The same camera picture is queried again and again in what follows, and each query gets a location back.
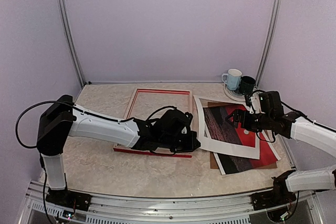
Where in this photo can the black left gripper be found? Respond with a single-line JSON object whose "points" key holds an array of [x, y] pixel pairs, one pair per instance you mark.
{"points": [[191, 146]]}

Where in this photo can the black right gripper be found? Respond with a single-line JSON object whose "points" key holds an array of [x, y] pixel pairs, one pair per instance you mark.
{"points": [[245, 123]]}

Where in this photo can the red sunset photo white border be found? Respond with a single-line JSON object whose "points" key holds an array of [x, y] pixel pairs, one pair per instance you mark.
{"points": [[244, 161]]}

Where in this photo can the red wooden picture frame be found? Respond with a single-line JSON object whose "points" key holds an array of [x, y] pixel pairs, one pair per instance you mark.
{"points": [[144, 101]]}

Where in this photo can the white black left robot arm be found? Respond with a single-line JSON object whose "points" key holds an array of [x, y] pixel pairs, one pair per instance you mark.
{"points": [[63, 119]]}

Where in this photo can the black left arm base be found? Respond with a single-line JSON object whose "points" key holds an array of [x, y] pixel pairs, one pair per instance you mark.
{"points": [[69, 199]]}

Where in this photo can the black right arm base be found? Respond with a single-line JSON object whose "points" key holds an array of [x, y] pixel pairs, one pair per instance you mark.
{"points": [[277, 196]]}

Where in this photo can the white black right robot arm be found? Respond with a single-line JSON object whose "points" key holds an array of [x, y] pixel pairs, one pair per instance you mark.
{"points": [[292, 125]]}

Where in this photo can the white plate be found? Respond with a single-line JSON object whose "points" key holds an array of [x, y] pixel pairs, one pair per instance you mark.
{"points": [[234, 95]]}

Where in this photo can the dark green mug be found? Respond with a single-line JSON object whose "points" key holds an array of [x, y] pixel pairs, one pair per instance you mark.
{"points": [[246, 85]]}

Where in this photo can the light blue mug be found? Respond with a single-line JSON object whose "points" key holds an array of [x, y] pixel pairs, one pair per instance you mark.
{"points": [[232, 78]]}

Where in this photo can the brown frame backing board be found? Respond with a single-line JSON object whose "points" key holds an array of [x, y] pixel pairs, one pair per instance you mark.
{"points": [[214, 163]]}

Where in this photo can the right aluminium corner post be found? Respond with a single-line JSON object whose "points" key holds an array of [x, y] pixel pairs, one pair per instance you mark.
{"points": [[268, 41]]}

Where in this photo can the aluminium corner post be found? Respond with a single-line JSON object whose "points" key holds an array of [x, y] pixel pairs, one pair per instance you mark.
{"points": [[268, 41], [70, 42]]}

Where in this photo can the aluminium front rail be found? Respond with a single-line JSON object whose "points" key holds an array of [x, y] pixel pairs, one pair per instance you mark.
{"points": [[104, 208]]}

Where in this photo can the left aluminium corner post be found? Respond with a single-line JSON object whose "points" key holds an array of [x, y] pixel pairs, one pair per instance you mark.
{"points": [[70, 42]]}

